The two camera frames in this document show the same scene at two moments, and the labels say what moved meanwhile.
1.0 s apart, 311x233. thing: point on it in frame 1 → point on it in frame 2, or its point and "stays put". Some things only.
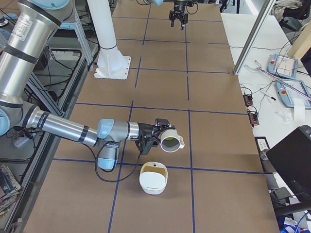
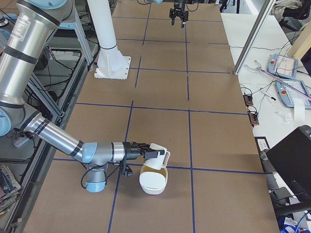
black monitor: (291, 158) stays put
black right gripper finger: (162, 124) → (153, 154)
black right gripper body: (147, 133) → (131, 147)
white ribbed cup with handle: (170, 141) → (161, 161)
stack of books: (10, 190) stays put
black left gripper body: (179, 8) stays put
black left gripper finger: (184, 20) stays put
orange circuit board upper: (248, 100) stays put
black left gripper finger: (172, 17) stays put
